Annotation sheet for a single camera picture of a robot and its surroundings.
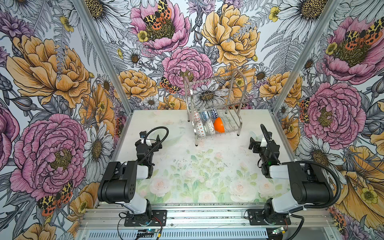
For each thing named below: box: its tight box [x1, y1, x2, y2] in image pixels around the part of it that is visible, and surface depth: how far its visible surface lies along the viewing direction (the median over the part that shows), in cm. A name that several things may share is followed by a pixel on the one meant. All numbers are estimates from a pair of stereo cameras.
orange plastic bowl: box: [213, 117, 226, 134], surface depth 99 cm
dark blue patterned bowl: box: [193, 110, 201, 122], surface depth 104 cm
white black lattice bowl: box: [206, 119, 216, 136], surface depth 98 cm
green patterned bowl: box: [196, 121, 207, 139], surface depth 96 cm
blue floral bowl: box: [200, 111, 210, 122], surface depth 105 cm
